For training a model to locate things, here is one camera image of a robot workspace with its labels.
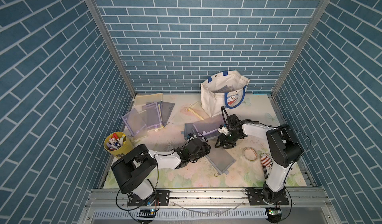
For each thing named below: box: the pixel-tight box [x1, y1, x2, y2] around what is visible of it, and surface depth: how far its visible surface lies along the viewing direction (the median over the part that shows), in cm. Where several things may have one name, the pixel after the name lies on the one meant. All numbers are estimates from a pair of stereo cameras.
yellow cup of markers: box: [103, 131, 133, 159], surface depth 82 cm
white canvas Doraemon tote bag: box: [200, 69, 251, 118], surface depth 107 cm
